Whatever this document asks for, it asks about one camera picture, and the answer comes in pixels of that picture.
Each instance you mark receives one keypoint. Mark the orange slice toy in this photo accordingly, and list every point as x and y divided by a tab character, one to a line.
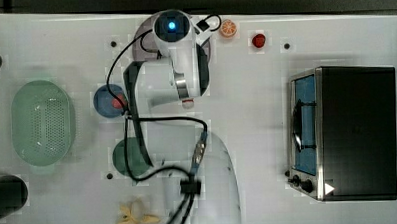
228	28

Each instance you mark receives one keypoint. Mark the black cylinder post lower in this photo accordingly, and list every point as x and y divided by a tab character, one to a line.
13	195

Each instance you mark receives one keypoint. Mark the dark green cup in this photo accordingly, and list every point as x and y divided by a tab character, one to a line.
127	156

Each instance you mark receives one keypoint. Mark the green perforated colander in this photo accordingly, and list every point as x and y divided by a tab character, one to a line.
43	123

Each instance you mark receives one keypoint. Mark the black toaster oven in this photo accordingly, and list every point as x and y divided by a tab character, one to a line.
343	133

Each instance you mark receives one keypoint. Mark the red strawberry toy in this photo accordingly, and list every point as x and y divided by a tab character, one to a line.
258	40

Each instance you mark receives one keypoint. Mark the blue small bowl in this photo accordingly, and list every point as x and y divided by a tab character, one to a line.
102	101

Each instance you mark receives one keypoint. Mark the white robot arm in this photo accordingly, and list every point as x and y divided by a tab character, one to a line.
198	181

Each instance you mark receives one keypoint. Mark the red strawberry in bowl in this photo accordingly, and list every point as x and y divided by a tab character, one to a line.
119	102

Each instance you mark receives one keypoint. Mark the peeled banana toy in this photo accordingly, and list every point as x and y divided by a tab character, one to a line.
135	212

